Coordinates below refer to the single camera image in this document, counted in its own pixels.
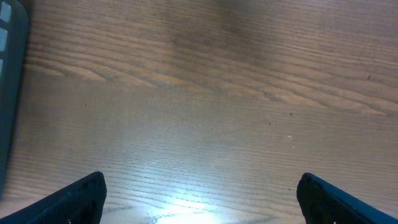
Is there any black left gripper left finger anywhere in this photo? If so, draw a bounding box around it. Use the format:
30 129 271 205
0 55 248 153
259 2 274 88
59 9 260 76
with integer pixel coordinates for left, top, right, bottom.
1 171 107 224

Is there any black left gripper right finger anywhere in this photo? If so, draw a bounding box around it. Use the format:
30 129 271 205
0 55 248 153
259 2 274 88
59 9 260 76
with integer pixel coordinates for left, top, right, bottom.
297 172 397 224

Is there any grey plastic mesh basket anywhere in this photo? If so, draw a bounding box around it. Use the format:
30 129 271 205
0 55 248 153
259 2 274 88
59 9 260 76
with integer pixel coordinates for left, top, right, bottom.
1 0 30 191

